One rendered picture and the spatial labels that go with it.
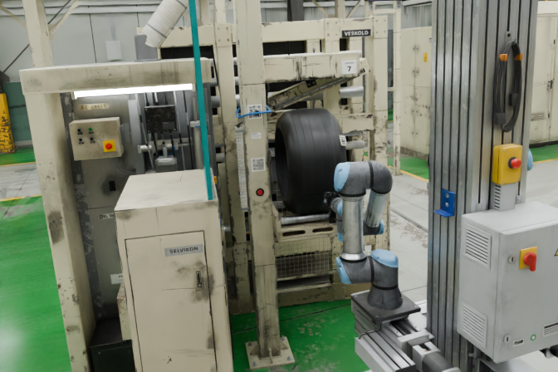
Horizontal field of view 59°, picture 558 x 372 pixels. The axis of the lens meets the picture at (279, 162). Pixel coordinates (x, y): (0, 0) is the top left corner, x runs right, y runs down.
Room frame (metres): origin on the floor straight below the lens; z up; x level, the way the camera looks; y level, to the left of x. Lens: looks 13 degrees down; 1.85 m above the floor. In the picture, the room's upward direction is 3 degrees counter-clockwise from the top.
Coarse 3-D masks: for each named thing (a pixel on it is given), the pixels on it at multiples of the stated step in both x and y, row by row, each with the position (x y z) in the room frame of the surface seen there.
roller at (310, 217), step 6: (288, 216) 2.58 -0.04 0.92; (294, 216) 2.58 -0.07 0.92; (300, 216) 2.58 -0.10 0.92; (306, 216) 2.58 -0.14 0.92; (312, 216) 2.59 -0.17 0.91; (318, 216) 2.59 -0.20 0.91; (324, 216) 2.59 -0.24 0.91; (282, 222) 2.55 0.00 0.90; (288, 222) 2.56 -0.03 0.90; (294, 222) 2.57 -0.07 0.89; (300, 222) 2.58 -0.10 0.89
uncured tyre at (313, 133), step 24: (288, 120) 2.62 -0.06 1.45; (312, 120) 2.59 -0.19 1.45; (336, 120) 2.65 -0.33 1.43; (288, 144) 2.52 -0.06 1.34; (312, 144) 2.48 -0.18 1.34; (336, 144) 2.50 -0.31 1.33; (288, 168) 2.51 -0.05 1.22; (312, 168) 2.45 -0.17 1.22; (288, 192) 2.54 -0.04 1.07; (312, 192) 2.46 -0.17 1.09; (336, 192) 2.49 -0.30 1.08
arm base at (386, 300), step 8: (376, 288) 1.93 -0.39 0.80; (384, 288) 1.91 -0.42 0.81; (392, 288) 1.92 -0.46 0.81; (368, 296) 1.97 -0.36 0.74; (376, 296) 1.92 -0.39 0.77; (384, 296) 1.91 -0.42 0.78; (392, 296) 1.91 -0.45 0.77; (400, 296) 1.95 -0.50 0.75; (376, 304) 1.91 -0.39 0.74; (384, 304) 1.90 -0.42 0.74; (392, 304) 1.90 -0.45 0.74; (400, 304) 1.92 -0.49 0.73
